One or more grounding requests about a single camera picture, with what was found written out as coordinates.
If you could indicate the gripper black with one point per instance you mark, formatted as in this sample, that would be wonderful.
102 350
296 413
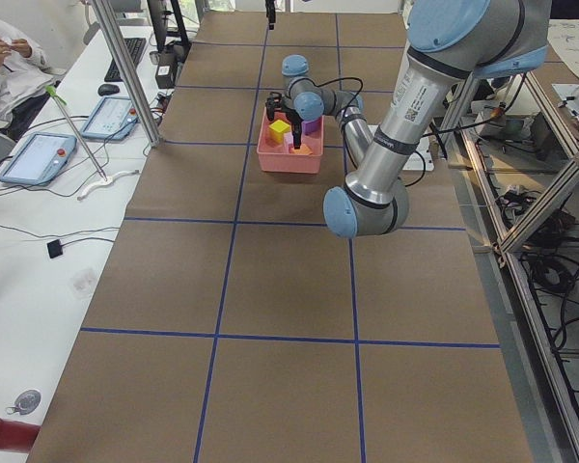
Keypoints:
292 118

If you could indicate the yellow foam block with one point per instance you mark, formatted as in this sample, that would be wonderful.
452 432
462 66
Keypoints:
277 131

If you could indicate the purple foam block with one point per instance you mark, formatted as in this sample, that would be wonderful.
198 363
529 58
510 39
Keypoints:
310 127

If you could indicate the pink foam block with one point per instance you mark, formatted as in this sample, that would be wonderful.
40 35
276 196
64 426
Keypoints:
288 140

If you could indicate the orange foam block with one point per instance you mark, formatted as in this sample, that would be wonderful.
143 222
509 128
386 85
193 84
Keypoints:
302 150

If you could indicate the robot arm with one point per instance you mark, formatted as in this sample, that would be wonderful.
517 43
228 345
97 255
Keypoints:
447 42

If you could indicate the pink plastic bin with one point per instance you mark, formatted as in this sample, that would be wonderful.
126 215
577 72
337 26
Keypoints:
277 159

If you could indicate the black box with label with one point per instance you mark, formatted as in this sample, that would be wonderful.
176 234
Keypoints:
167 68

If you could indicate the far blue teach pendant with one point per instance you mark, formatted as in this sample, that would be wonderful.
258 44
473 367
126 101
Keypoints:
113 119

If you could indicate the blue teach pendant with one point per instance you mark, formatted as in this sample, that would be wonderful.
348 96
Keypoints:
39 160
113 119

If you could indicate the black computer mouse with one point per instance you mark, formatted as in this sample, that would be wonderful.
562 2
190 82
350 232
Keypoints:
108 89

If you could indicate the metal grabber stick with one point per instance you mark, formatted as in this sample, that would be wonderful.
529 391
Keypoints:
104 180

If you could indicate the near blue teach pendant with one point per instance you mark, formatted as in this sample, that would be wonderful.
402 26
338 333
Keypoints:
39 160

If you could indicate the seated person white shirt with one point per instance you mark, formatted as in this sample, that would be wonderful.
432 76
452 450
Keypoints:
23 79

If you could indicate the small black square puck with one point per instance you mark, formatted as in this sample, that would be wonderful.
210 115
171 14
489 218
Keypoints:
55 248

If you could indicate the clear plastic bag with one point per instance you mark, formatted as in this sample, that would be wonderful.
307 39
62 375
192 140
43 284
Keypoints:
84 283

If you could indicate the round metal disc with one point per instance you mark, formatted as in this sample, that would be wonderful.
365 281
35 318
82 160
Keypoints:
27 402

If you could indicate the red cylinder bottle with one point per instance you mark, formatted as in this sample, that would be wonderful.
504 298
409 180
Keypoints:
17 436

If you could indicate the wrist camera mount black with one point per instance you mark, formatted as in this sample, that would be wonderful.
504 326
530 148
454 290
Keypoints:
274 104

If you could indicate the white camera pillar stand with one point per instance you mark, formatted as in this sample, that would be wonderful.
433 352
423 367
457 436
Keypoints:
422 159

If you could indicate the aluminium frame post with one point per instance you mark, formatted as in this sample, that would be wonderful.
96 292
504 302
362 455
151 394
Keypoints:
118 50

